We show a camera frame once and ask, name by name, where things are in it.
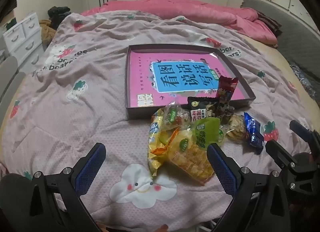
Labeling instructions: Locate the brown knitted cloth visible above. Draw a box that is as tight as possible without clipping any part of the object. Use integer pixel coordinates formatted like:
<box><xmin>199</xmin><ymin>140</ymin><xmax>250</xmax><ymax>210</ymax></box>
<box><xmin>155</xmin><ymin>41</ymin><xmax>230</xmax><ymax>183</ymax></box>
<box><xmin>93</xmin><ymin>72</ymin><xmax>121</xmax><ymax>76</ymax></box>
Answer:
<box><xmin>39</xmin><ymin>19</ymin><xmax>57</xmax><ymax>44</ymax></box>

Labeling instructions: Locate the beige bed sheet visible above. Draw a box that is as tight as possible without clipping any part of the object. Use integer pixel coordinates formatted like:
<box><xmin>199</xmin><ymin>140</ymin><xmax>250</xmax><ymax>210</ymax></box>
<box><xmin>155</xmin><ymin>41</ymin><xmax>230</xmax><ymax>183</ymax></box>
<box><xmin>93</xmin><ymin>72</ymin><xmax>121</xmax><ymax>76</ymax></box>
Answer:
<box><xmin>250</xmin><ymin>38</ymin><xmax>320</xmax><ymax>147</ymax></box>

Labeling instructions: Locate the red candy packet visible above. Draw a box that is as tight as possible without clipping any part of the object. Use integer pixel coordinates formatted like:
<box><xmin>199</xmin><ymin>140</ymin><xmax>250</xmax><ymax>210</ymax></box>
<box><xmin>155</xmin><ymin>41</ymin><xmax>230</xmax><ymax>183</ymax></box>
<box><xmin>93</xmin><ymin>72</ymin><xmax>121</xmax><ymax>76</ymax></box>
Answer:
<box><xmin>212</xmin><ymin>75</ymin><xmax>238</xmax><ymax>120</ymax></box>

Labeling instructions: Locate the pink printed blanket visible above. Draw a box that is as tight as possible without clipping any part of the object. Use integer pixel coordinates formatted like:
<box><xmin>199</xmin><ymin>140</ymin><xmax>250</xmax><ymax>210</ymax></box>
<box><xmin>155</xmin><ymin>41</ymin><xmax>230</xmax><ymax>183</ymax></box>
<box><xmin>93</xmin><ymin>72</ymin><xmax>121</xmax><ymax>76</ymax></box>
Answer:
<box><xmin>0</xmin><ymin>12</ymin><xmax>320</xmax><ymax>232</ymax></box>

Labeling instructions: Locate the dark striped pillow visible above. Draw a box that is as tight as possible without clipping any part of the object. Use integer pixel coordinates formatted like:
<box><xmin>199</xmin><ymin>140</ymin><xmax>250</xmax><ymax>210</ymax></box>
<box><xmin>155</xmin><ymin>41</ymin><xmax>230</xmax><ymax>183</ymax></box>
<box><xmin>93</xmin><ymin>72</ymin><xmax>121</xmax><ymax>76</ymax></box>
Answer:
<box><xmin>257</xmin><ymin>12</ymin><xmax>283</xmax><ymax>37</ymax></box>

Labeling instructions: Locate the pink children's book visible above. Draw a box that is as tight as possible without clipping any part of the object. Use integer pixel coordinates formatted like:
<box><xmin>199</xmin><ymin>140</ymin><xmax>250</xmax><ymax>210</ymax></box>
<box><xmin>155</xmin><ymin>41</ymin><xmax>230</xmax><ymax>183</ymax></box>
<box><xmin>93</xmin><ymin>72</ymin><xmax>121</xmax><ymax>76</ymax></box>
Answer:
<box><xmin>129</xmin><ymin>51</ymin><xmax>250</xmax><ymax>108</ymax></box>

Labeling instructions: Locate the clear cookie packet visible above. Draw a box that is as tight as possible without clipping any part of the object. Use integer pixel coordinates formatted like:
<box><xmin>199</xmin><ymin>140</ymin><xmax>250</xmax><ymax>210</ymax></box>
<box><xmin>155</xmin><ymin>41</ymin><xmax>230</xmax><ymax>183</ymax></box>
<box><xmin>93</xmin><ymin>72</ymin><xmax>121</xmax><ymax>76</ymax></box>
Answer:
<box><xmin>224</xmin><ymin>113</ymin><xmax>250</xmax><ymax>144</ymax></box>

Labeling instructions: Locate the pink quilt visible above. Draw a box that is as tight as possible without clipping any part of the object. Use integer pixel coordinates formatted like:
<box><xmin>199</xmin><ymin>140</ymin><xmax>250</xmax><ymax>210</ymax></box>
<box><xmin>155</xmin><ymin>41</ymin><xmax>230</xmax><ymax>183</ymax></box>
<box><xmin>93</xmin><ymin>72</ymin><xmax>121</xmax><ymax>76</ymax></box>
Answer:
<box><xmin>80</xmin><ymin>0</ymin><xmax>279</xmax><ymax>47</ymax></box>

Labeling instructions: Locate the orange cracker packet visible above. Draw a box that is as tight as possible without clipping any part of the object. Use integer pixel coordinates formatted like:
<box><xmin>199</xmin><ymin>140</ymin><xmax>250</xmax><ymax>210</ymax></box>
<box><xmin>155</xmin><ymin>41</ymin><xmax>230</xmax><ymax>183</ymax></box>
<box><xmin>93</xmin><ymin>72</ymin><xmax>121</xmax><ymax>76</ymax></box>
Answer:
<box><xmin>166</xmin><ymin>129</ymin><xmax>218</xmax><ymax>185</ymax></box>

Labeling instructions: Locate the green snack packet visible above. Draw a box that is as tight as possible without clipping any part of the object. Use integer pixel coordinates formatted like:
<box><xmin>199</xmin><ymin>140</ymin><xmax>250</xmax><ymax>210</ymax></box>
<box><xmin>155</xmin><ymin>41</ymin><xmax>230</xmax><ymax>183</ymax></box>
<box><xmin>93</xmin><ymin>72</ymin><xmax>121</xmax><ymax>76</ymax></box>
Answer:
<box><xmin>190</xmin><ymin>117</ymin><xmax>225</xmax><ymax>147</ymax></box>

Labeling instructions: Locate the blue cookie packet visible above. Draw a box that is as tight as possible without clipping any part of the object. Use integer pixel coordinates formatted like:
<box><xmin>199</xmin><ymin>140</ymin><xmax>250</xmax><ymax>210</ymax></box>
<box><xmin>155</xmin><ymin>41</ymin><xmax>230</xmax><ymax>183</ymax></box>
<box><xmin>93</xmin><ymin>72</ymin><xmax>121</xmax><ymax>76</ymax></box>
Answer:
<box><xmin>243</xmin><ymin>112</ymin><xmax>265</xmax><ymax>155</ymax></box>

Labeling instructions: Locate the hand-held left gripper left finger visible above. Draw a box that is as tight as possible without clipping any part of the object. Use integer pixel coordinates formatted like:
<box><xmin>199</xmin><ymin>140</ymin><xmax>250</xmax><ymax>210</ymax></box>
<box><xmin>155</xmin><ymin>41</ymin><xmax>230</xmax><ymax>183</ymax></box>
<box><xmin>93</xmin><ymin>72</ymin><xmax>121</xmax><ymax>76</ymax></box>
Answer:
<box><xmin>26</xmin><ymin>142</ymin><xmax>107</xmax><ymax>232</ymax></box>

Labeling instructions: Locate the blue patterned cloth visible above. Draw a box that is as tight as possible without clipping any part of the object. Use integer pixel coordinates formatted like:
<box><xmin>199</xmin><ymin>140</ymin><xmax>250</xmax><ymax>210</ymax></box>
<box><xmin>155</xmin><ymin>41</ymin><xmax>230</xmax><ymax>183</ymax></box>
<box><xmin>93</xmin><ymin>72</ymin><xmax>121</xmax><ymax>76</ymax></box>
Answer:
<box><xmin>290</xmin><ymin>63</ymin><xmax>320</xmax><ymax>100</ymax></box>

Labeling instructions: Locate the clear candy packet green label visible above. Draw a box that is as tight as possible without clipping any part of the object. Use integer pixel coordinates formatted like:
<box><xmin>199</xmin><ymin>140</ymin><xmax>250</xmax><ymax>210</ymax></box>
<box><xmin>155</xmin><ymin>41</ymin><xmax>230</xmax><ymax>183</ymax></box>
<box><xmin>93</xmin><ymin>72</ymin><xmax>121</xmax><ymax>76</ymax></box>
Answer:
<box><xmin>162</xmin><ymin>102</ymin><xmax>192</xmax><ymax>132</ymax></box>

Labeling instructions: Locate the long yellow snack packet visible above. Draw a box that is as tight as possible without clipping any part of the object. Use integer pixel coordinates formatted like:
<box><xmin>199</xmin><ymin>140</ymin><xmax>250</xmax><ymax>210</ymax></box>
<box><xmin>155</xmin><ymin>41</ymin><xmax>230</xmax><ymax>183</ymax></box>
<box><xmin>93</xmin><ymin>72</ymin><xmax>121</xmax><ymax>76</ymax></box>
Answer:
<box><xmin>146</xmin><ymin>108</ymin><xmax>180</xmax><ymax>178</ymax></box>

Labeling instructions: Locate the white drawer cabinet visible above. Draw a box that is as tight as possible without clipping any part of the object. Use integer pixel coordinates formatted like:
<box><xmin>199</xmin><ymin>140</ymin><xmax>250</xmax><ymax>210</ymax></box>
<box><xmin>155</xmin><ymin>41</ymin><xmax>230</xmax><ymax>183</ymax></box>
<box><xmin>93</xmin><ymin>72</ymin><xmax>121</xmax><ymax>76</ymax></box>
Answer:
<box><xmin>2</xmin><ymin>13</ymin><xmax>43</xmax><ymax>58</ymax></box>

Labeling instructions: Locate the shallow grey cardboard box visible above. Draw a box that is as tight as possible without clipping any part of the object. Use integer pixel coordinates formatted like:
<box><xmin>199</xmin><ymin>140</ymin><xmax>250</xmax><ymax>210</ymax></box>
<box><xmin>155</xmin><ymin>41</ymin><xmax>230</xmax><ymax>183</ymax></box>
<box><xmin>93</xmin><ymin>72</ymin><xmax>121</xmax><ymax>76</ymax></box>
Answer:
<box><xmin>124</xmin><ymin>44</ymin><xmax>257</xmax><ymax>121</ymax></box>

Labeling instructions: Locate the grey headboard cushion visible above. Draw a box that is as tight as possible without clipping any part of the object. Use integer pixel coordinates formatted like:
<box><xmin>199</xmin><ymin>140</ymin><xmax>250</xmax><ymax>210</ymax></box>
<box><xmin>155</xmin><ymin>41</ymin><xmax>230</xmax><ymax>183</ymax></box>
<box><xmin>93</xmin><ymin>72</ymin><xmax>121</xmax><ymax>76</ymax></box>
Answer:
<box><xmin>240</xmin><ymin>0</ymin><xmax>320</xmax><ymax>85</ymax></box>

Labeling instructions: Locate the black green pea packet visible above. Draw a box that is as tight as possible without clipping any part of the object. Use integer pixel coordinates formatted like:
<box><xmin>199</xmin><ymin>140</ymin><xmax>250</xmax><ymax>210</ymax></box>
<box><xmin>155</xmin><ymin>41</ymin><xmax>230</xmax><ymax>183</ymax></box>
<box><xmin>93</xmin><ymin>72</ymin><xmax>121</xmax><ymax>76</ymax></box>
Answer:
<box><xmin>187</xmin><ymin>96</ymin><xmax>220</xmax><ymax>122</ymax></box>

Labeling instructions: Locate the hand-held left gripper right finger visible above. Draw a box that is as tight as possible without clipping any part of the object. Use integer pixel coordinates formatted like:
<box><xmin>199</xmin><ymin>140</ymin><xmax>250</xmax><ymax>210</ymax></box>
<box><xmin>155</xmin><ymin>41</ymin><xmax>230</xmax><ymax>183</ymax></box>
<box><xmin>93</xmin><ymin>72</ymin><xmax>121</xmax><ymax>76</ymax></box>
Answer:
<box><xmin>207</xmin><ymin>143</ymin><xmax>290</xmax><ymax>232</ymax></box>

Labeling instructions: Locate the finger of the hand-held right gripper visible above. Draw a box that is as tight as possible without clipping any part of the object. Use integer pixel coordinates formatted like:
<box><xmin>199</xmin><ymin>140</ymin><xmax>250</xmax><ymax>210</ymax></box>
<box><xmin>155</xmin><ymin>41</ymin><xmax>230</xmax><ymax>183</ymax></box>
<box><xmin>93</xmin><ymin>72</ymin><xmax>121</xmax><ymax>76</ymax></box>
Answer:
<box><xmin>265</xmin><ymin>140</ymin><xmax>315</xmax><ymax>194</ymax></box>
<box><xmin>289</xmin><ymin>120</ymin><xmax>320</xmax><ymax>146</ymax></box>

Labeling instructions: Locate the dark clothes pile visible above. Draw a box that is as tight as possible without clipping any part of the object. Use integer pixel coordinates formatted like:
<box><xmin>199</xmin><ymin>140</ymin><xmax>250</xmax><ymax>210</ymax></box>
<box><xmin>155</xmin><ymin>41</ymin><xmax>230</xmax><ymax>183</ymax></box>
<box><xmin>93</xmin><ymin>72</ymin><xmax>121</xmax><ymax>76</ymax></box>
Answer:
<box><xmin>47</xmin><ymin>6</ymin><xmax>72</xmax><ymax>29</ymax></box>

